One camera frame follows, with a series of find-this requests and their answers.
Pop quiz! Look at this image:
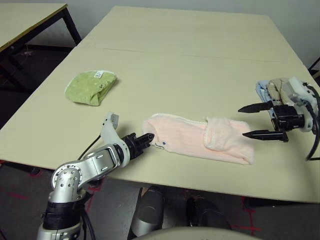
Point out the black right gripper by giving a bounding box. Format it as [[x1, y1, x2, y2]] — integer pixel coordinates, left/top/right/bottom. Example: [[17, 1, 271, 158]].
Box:
[[237, 101, 306, 143]]

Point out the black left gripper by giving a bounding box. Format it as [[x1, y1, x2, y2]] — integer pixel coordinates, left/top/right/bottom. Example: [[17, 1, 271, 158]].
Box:
[[122, 132, 156, 161]]

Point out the pink terry towel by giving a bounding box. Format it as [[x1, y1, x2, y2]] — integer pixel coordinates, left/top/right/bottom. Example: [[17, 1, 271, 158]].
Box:
[[141, 113, 256, 166]]

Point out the light blue folded towel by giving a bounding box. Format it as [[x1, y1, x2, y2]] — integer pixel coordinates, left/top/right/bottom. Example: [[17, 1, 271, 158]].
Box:
[[255, 79, 273, 117]]

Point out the beige towel with white trim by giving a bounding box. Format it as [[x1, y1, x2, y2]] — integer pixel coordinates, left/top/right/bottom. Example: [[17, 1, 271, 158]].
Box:
[[266, 77, 292, 106]]

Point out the green folded towel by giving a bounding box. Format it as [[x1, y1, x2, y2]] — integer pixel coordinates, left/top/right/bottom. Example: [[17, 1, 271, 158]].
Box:
[[64, 70, 119, 107]]

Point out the robot right leg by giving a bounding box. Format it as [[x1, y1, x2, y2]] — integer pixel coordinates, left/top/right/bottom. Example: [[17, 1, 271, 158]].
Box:
[[186, 196, 232, 230]]

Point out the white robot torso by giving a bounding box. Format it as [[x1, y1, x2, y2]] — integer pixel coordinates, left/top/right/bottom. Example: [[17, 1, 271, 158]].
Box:
[[132, 226, 266, 240]]

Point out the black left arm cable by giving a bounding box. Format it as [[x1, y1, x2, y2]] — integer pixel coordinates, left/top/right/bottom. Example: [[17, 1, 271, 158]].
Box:
[[77, 134, 103, 161]]

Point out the beige side table black frame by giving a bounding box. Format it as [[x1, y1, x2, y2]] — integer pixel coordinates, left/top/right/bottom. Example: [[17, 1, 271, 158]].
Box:
[[0, 2, 82, 93]]

